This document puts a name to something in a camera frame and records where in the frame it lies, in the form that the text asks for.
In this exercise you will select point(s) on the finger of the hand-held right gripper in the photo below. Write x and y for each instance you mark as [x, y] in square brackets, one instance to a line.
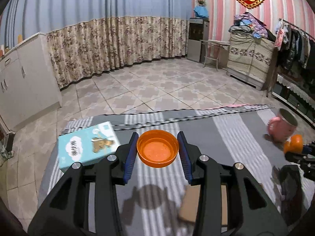
[295, 156]
[308, 148]

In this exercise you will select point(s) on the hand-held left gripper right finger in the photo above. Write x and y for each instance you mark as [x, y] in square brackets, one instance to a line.
[185, 162]

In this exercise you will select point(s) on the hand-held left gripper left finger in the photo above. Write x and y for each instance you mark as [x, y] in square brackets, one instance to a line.
[130, 162]

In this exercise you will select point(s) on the orange plastic bowl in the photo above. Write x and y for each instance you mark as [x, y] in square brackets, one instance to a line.
[157, 150]

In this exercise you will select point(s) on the pink cup with metal inside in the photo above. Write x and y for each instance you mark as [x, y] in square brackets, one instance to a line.
[280, 130]

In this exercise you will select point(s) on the black flat case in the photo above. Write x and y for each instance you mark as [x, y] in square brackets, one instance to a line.
[291, 191]

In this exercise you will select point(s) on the brown cardboard piece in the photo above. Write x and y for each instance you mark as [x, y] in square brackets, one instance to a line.
[190, 204]

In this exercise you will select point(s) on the light blue cardboard box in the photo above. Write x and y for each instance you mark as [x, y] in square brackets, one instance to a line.
[78, 150]

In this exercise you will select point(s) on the grey striped mat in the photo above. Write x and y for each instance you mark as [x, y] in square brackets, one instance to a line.
[233, 137]

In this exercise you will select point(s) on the low shelf with lace cloth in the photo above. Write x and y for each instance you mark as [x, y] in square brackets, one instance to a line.
[295, 88]

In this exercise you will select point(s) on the row of hanging clothes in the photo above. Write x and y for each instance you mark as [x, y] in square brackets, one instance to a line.
[292, 46]

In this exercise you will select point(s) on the cloth-covered cabinet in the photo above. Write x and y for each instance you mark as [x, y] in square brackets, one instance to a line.
[248, 56]

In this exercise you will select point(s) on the grey water dispenser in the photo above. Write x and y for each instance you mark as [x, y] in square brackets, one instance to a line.
[196, 46]

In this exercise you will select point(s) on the blue and floral curtain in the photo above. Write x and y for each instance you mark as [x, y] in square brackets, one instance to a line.
[110, 41]

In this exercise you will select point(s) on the metal clothes rack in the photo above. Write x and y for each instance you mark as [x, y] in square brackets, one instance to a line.
[295, 25]

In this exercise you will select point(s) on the small folding table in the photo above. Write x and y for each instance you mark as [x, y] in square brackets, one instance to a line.
[216, 42]

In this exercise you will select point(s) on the white cabinet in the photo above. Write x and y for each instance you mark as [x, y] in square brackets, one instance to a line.
[29, 78]

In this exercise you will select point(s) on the pile of clothes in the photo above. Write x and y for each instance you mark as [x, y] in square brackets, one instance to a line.
[248, 22]

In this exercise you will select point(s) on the blue cloth cover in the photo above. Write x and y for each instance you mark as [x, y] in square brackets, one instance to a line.
[201, 12]

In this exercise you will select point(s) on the small potted plant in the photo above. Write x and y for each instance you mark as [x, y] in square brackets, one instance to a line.
[201, 2]

